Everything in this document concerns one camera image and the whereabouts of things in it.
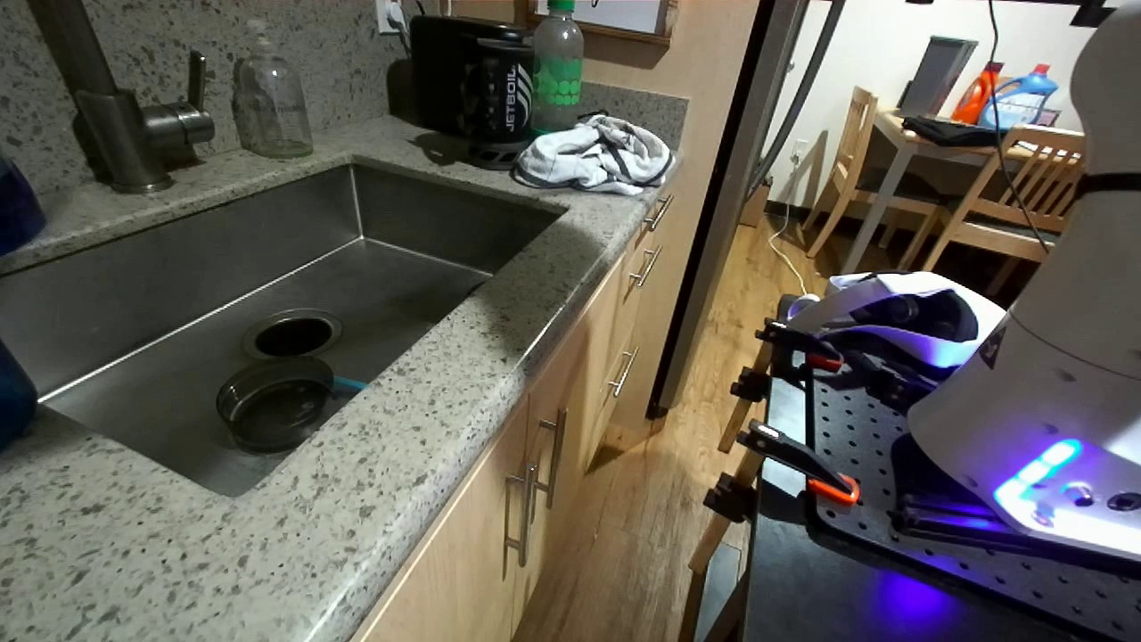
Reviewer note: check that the blue plastic water bottle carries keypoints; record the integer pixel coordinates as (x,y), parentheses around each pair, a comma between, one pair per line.
(14,209)

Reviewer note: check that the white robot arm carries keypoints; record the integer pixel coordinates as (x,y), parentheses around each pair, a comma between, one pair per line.
(1055,357)

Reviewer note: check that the wooden kitchen cabinet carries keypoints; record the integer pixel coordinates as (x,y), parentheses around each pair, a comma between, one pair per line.
(463,558)

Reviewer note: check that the green plastic bottle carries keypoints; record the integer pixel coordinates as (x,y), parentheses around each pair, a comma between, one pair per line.
(556,75)

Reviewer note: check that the wood framed white board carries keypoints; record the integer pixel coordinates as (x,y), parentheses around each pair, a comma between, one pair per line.
(626,14)

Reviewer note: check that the orange detergent bottle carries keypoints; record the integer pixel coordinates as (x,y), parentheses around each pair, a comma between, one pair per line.
(979,94)

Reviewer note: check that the grey metal faucet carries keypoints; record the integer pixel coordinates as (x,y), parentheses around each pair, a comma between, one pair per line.
(120,143)

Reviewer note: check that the blue cleaner bottle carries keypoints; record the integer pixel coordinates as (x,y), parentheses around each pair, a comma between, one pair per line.
(1023,96)

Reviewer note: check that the clear glass soap bottle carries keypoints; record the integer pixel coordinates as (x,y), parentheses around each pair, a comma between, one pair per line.
(273,111)

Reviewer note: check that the wooden slat chair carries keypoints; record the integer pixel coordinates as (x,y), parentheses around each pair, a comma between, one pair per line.
(848,153)
(1036,178)

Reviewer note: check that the perforated metal mount plate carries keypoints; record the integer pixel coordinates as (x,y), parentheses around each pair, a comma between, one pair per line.
(848,441)

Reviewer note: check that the round metal sink strainer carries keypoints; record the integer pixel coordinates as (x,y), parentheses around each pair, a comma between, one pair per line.
(273,403)

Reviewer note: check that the grey laptop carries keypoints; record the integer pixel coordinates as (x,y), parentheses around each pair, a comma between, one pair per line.
(940,73)

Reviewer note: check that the stainless steel sink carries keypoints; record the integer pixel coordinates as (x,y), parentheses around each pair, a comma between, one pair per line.
(357,272)

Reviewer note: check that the white VR headset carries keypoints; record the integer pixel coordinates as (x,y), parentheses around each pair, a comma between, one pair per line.
(891,314)

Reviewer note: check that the wooden dining table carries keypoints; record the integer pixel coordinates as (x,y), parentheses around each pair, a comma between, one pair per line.
(891,138)

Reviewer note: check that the black robot stand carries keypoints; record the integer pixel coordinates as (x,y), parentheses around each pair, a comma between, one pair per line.
(808,583)

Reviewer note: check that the white wall outlet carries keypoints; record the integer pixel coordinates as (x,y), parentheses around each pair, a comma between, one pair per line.
(388,14)

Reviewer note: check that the black orange bar clamp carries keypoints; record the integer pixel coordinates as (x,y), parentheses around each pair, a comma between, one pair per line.
(790,458)
(784,350)

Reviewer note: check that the white striped dish towel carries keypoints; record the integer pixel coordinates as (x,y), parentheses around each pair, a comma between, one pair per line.
(590,153)

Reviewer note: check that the black pouch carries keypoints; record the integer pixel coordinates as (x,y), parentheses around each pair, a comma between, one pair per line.
(949,131)

